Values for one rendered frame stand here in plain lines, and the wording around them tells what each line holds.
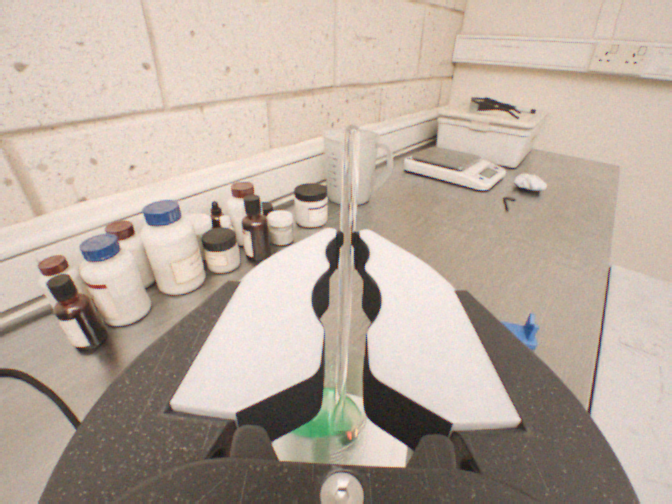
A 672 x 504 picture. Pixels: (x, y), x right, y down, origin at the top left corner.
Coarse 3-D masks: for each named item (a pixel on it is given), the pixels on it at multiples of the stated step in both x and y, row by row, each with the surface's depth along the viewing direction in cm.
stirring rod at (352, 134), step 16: (352, 128) 10; (352, 144) 11; (352, 160) 11; (352, 176) 11; (352, 192) 12; (352, 208) 12; (352, 224) 12; (352, 240) 13; (352, 256) 13; (352, 272) 14; (336, 352) 16; (336, 368) 17; (336, 384) 17; (336, 400) 18; (336, 416) 19; (336, 432) 20
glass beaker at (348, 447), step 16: (352, 352) 19; (352, 368) 20; (352, 384) 21; (352, 432) 16; (288, 448) 16; (304, 448) 16; (320, 448) 16; (336, 448) 16; (352, 448) 17; (352, 464) 18
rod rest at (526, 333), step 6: (528, 318) 41; (534, 318) 41; (504, 324) 43; (510, 324) 43; (516, 324) 43; (528, 324) 41; (534, 324) 40; (510, 330) 42; (516, 330) 42; (522, 330) 42; (528, 330) 41; (534, 330) 40; (522, 336) 41; (528, 336) 41; (534, 336) 40; (528, 342) 40; (534, 342) 40; (534, 348) 40
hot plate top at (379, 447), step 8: (368, 432) 23; (376, 432) 23; (384, 432) 23; (368, 440) 23; (376, 440) 23; (384, 440) 23; (392, 440) 23; (368, 448) 22; (376, 448) 22; (384, 448) 22; (392, 448) 22; (368, 456) 22; (376, 456) 22; (384, 456) 22; (368, 464) 21; (376, 464) 21; (384, 464) 21
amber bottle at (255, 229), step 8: (248, 200) 51; (256, 200) 51; (248, 208) 52; (256, 208) 52; (248, 216) 53; (256, 216) 53; (264, 216) 54; (248, 224) 52; (256, 224) 53; (264, 224) 53; (248, 232) 53; (256, 232) 53; (264, 232) 54; (248, 240) 54; (256, 240) 54; (264, 240) 55; (248, 248) 55; (256, 248) 55; (264, 248) 55; (248, 256) 56; (256, 256) 55; (264, 256) 56
